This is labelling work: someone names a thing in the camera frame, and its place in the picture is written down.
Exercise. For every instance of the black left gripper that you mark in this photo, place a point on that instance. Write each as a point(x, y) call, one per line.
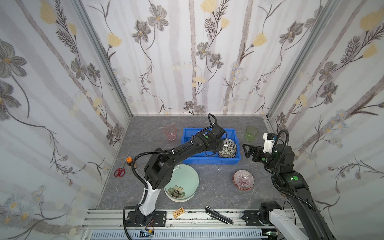
point(220, 144)

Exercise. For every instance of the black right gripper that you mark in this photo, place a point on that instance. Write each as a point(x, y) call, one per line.
point(258, 153)

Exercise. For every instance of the black white patterned bowl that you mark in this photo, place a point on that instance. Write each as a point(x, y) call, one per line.
point(229, 149)

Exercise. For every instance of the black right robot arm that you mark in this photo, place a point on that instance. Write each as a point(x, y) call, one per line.
point(278, 159)

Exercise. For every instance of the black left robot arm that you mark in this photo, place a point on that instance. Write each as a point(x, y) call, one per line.
point(159, 169)

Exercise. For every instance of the green transparent cup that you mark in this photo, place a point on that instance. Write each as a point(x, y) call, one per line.
point(251, 133)

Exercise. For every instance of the red pink glass bowl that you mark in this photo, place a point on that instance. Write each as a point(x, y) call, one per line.
point(243, 180)

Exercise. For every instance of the pink transparent cup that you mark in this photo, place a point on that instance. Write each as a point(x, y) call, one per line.
point(171, 132)

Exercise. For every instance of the green floral plate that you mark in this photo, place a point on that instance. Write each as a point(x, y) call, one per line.
point(184, 176)

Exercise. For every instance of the cream plate underneath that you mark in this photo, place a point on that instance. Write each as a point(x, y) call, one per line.
point(178, 194)

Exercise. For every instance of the black folding tool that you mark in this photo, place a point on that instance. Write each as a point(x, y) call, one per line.
point(216, 215)

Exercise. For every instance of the small wooden block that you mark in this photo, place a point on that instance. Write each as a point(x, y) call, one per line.
point(177, 213)

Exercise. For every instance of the brown bottle orange cap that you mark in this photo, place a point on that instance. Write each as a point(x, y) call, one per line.
point(130, 163)

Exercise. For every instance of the red scissors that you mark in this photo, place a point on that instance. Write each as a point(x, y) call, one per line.
point(120, 172)

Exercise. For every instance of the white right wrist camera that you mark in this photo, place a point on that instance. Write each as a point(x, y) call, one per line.
point(269, 142)

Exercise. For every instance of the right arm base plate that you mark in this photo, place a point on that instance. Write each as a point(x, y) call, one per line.
point(256, 218)

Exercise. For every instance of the white perforated cable tray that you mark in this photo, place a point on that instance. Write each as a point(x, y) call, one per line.
point(185, 234)

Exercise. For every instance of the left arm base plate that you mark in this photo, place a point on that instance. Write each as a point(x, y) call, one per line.
point(156, 218)

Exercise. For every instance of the aluminium rail frame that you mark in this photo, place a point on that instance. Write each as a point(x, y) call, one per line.
point(191, 219)

